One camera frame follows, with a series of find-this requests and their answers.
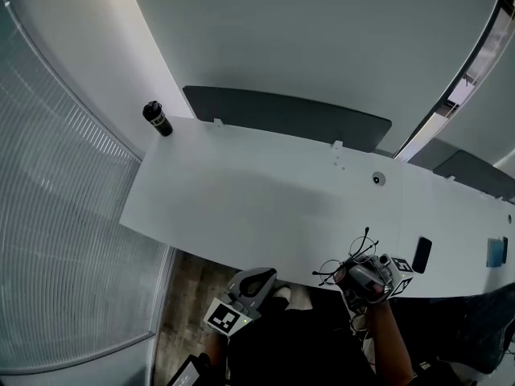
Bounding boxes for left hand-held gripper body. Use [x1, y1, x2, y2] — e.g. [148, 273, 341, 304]
[203, 286, 262, 337]

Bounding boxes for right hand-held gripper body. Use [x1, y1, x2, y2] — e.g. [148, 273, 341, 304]
[340, 252, 415, 311]

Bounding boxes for thin black wire-frame eyeglasses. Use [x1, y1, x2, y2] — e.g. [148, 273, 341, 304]
[311, 226, 380, 288]

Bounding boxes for person's right forearm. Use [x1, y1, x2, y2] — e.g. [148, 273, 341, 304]
[364, 302, 415, 386]

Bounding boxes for person's left forearm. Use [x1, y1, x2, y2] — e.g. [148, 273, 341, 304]
[207, 330, 233, 377]

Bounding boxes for person's white shoe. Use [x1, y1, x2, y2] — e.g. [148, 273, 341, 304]
[273, 285, 293, 309]

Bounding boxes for black smartphone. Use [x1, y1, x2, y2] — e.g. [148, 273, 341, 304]
[410, 236, 433, 275]

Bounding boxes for black handheld display device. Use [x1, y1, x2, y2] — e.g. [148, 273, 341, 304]
[167, 354, 210, 386]

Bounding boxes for person's black shirt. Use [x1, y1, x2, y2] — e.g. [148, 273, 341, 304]
[225, 291, 415, 386]

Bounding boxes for black plastic-wrapped office chair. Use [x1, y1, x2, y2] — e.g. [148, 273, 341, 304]
[388, 283, 515, 381]

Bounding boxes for blue notebook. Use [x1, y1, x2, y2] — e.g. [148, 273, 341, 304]
[485, 237, 506, 269]

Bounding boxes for short dark grey desk divider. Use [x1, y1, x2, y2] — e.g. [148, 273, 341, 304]
[433, 150, 515, 205]

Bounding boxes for long dark grey desk divider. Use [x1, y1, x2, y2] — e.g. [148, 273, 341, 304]
[182, 84, 393, 153]

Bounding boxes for black water bottle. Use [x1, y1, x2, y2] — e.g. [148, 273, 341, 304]
[142, 100, 174, 138]

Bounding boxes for striped glass partition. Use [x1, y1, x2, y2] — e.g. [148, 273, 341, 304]
[0, 0, 170, 373]

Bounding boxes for narrow white roller blind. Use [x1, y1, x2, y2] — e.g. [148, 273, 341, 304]
[434, 14, 515, 168]

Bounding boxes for wide white roller blind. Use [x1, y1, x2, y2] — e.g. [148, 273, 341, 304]
[128, 0, 504, 152]

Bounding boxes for narrow window strip with frame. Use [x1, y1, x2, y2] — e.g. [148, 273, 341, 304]
[393, 0, 515, 164]

